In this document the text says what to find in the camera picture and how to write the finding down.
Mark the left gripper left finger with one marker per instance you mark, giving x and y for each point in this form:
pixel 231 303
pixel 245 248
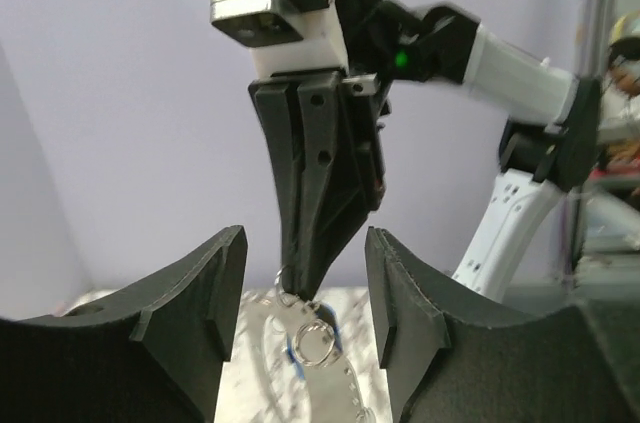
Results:
pixel 150 352

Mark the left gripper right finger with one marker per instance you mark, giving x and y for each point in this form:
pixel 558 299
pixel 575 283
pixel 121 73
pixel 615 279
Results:
pixel 452 355

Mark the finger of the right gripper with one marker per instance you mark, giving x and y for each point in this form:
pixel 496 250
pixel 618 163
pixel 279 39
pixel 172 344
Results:
pixel 278 109
pixel 335 130

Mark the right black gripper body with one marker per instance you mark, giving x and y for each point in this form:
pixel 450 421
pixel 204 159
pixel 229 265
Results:
pixel 387 39

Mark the steel key organizer plate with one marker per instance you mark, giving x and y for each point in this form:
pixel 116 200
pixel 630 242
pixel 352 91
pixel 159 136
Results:
pixel 285 330

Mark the blue tag key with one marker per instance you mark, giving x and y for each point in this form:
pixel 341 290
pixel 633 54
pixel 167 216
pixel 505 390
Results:
pixel 317 343

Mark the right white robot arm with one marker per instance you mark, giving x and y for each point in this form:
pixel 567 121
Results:
pixel 545 151

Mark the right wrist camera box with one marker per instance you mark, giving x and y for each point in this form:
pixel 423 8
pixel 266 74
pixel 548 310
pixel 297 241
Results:
pixel 284 36

